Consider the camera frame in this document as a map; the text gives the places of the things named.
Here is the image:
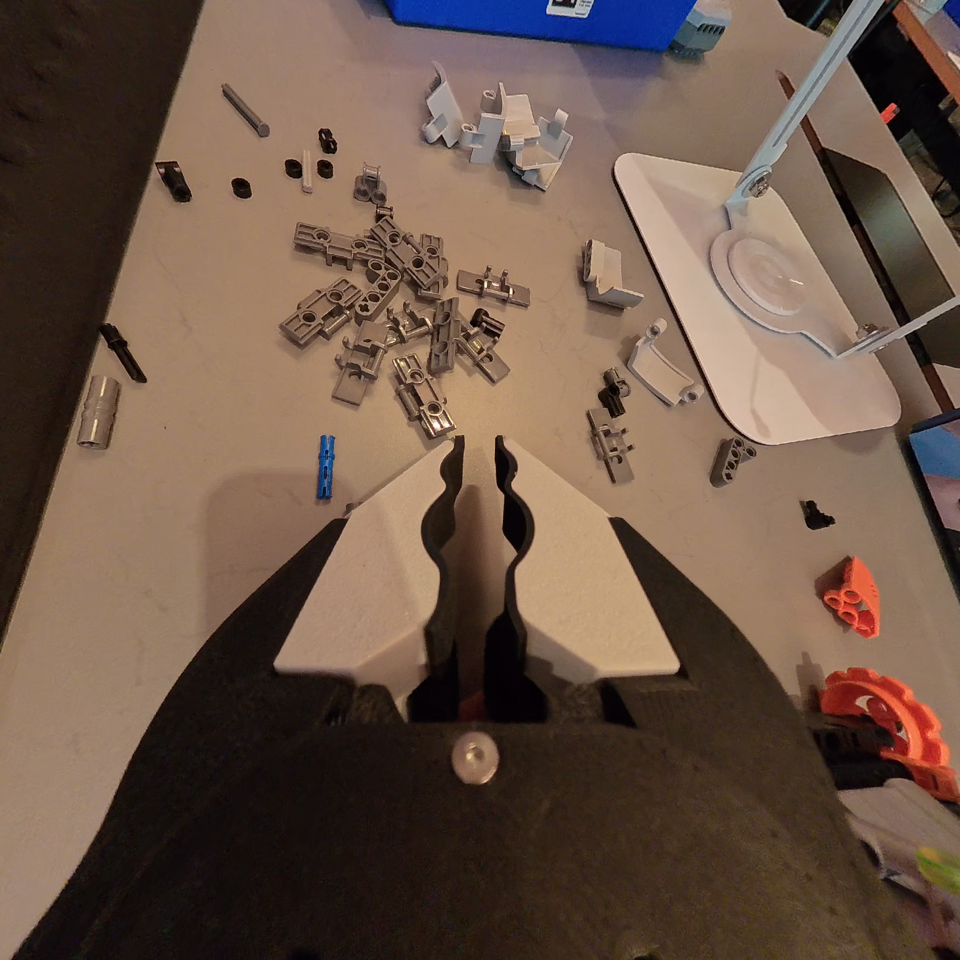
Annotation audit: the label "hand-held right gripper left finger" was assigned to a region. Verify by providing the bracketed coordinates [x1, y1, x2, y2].
[275, 435, 466, 687]

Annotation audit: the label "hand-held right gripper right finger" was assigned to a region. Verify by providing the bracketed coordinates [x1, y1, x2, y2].
[492, 435, 679, 687]

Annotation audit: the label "orange triangular toy piece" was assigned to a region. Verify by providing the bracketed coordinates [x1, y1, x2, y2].
[818, 555, 886, 634]

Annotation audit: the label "pile of dark grey connectors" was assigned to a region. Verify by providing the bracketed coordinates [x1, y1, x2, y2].
[278, 210, 535, 441]

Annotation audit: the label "black grey toy robot vehicle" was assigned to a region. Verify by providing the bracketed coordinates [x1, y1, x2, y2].
[810, 720, 960, 960]

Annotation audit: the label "blue plastic bin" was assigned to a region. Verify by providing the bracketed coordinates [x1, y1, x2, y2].
[383, 0, 699, 54]

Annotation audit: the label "dark grey small toy pieces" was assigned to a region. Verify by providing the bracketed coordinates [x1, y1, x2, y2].
[588, 368, 637, 484]

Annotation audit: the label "dark grey toy beam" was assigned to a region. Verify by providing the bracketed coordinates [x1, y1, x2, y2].
[710, 438, 759, 487]

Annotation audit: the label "light grey angled toy piece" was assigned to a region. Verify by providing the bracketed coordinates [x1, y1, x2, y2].
[626, 318, 703, 409]

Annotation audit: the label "wooden book stand white base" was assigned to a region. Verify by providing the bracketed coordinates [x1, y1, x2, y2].
[612, 0, 960, 447]

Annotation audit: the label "orange toy gear wheel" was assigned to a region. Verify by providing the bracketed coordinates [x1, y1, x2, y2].
[818, 668, 960, 804]

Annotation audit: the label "light grey toy block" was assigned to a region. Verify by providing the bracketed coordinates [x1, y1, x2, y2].
[581, 240, 646, 312]

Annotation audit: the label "grey cylinder toy sleeve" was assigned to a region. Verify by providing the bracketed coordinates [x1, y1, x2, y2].
[78, 375, 121, 448]

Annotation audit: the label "long black toy pin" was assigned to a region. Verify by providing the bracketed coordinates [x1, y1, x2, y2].
[99, 323, 148, 385]

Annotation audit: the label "blue robot kit box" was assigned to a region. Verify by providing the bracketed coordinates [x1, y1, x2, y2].
[905, 417, 960, 574]

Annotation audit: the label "pile of light grey pieces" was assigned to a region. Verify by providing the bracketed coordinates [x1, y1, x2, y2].
[420, 63, 576, 192]

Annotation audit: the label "dark grey toy axle rod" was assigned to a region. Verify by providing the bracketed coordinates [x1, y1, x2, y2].
[221, 83, 273, 139]

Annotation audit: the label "small grey device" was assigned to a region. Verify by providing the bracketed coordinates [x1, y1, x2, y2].
[668, 0, 736, 58]

